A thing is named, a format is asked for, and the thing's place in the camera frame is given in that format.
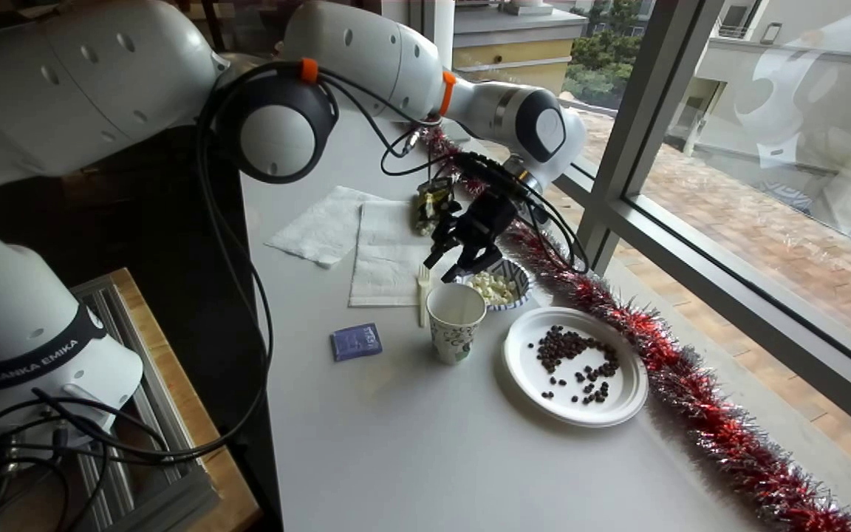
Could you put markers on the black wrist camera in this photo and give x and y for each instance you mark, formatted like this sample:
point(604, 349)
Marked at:
point(497, 207)

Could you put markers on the blue flat packet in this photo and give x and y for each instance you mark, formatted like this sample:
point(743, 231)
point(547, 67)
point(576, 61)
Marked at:
point(355, 342)

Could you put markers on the blue patterned small bowl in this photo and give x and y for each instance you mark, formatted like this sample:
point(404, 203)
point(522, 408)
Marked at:
point(511, 291)

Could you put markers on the white round plate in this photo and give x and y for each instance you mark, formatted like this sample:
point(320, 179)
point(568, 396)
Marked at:
point(584, 404)

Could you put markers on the window frame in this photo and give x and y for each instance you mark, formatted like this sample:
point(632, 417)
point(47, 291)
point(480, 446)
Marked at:
point(644, 98)

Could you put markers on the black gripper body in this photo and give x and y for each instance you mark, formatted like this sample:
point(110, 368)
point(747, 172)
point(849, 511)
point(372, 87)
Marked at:
point(480, 222)

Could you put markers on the patterned paper cup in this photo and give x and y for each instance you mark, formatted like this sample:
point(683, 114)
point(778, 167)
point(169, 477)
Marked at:
point(453, 336)

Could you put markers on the dark beans pile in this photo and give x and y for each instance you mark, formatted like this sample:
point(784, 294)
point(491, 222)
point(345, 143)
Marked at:
point(565, 346)

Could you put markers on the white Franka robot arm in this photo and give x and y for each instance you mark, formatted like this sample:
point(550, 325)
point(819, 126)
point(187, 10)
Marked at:
point(82, 78)

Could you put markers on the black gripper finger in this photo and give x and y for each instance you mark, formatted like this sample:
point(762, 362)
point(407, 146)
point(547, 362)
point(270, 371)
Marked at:
point(480, 266)
point(441, 253)

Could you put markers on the white food pieces pile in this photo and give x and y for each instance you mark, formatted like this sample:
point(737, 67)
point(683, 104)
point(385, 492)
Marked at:
point(497, 287)

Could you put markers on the red tinsel garland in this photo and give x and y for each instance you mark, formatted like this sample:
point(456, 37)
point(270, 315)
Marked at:
point(682, 384)

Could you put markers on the wooden crate with metal rack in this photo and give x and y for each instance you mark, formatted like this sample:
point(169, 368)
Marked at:
point(184, 433)

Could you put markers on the white plastic fork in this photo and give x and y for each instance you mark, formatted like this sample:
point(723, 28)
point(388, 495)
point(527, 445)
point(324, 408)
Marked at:
point(423, 300)

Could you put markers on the dark snack bag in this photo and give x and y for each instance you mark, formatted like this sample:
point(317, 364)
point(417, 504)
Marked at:
point(428, 207)

